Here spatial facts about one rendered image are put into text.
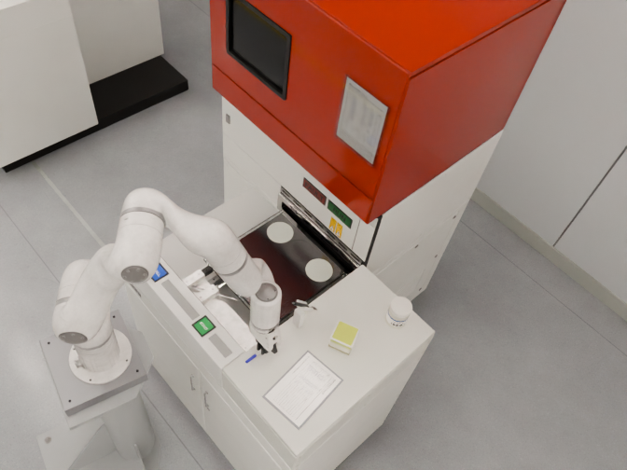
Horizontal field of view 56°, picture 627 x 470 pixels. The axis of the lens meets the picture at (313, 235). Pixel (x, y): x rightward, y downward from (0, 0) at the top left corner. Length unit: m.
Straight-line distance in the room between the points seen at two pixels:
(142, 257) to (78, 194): 2.32
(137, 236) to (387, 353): 0.95
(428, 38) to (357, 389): 1.03
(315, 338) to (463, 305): 1.51
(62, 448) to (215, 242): 1.72
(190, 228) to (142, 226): 0.10
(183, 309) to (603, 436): 2.14
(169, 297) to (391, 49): 1.06
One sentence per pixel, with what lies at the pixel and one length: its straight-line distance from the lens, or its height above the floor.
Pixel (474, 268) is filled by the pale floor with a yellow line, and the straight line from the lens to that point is 3.48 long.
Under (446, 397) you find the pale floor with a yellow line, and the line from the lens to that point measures 3.05.
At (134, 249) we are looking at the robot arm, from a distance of 1.33.
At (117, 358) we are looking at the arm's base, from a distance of 2.01.
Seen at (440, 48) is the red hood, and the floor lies 1.82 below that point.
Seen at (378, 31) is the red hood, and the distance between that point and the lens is 1.59.
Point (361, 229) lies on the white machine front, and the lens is 2.02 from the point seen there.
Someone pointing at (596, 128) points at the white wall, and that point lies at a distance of 3.16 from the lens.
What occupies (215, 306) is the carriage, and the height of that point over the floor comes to 0.88.
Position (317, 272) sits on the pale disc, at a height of 0.90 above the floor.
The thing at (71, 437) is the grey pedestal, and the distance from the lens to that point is 2.90.
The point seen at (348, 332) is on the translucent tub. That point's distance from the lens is 1.89.
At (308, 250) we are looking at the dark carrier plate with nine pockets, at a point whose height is 0.90.
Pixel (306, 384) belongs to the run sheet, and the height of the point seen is 0.97.
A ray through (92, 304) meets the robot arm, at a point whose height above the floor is 1.34.
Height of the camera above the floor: 2.69
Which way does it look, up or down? 53 degrees down
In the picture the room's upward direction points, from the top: 10 degrees clockwise
